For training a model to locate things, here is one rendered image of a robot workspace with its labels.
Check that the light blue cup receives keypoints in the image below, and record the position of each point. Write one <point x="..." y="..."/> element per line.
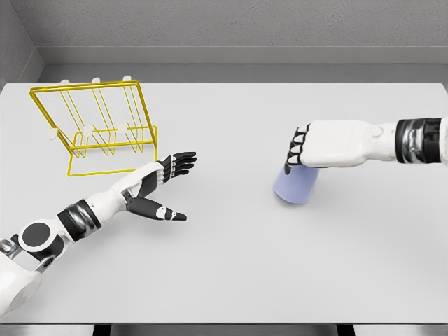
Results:
<point x="295" y="183"/>

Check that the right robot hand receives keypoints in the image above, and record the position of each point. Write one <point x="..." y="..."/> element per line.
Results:
<point x="332" y="143"/>

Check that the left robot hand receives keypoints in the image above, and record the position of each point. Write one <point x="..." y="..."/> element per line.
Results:
<point x="150" y="178"/>

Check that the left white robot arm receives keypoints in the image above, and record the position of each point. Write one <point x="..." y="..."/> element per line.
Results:
<point x="52" y="241"/>

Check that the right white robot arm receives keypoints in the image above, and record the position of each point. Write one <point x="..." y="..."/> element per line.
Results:
<point x="413" y="140"/>

